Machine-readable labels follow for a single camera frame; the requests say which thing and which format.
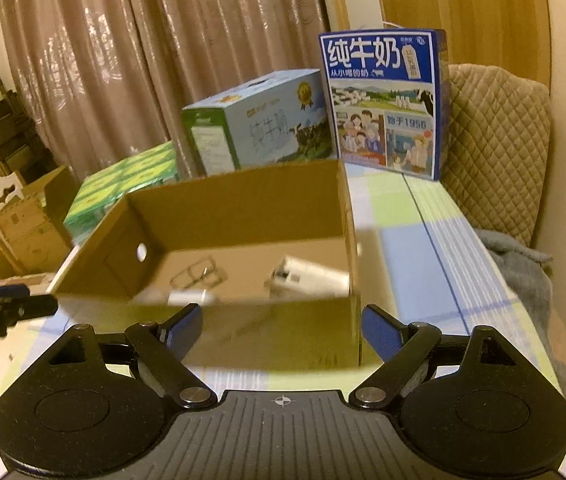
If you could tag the light blue milk carton box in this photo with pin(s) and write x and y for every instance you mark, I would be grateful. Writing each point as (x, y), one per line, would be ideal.
(258, 125)

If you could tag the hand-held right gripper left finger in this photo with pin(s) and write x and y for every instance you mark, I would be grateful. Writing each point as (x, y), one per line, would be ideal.
(186, 326)

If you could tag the brown cardboard box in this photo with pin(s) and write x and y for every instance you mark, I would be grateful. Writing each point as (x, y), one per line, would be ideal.
(283, 330)

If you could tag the black folding step ladder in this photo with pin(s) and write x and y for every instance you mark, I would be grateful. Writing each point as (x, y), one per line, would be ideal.
(3, 130)

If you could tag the clear plastic container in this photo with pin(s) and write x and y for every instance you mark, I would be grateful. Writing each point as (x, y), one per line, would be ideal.
(198, 274)

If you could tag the large white power adapter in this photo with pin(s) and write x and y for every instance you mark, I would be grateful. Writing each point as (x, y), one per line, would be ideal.
(313, 277)

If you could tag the green drink carton pack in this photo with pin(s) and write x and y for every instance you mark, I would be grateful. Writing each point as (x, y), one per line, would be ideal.
(113, 185)

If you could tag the printed cardboard box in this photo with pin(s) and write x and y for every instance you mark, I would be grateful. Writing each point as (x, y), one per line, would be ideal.
(33, 230)

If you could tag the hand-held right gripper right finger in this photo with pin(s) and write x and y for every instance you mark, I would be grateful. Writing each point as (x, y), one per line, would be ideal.
(378, 327)

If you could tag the grey cloth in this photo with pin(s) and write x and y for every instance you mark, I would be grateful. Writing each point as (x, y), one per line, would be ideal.
(528, 290)

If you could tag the wooden door panel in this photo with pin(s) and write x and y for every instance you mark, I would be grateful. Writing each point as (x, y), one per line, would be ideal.
(463, 5)

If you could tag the dark blue milk carton box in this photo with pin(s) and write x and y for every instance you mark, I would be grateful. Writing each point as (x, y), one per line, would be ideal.
(383, 105)

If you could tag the beige quilted chair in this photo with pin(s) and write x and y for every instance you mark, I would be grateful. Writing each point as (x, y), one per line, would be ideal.
(498, 150)

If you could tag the beige curtain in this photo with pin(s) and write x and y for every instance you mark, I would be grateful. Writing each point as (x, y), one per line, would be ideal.
(138, 60)

